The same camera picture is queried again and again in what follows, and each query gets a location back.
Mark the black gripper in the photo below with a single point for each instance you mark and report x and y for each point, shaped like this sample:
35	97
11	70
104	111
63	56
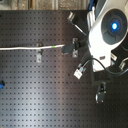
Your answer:
82	44

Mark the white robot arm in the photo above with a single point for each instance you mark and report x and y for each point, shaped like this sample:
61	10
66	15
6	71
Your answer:
106	27

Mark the grey connector lower right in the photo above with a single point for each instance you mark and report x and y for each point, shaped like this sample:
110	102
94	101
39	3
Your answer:
101	91

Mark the black perforated board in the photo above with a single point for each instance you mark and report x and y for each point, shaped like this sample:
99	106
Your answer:
46	94

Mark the blue object at edge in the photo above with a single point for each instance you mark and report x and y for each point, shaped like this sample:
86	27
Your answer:
1	84

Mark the right metal cable clip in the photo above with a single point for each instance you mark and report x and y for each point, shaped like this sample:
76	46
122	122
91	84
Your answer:
75	54

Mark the metal cable clip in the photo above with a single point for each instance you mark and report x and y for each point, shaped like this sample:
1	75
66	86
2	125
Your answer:
39	53
75	54

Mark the metal bracket with black cable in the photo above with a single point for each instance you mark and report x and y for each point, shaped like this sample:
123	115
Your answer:
75	21

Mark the left metal cable clip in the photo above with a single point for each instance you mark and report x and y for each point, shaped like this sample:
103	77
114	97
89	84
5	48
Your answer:
39	53

